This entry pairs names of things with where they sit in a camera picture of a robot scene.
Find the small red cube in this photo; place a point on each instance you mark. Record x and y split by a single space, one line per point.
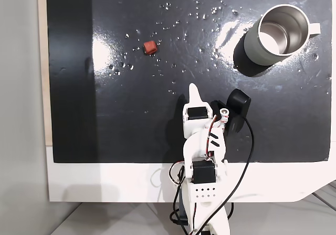
150 47

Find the pale green steel mug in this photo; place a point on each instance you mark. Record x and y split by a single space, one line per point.
252 51

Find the black oval camera box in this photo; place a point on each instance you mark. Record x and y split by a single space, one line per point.
239 102

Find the black rubber mat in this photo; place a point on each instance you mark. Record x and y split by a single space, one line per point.
131 114

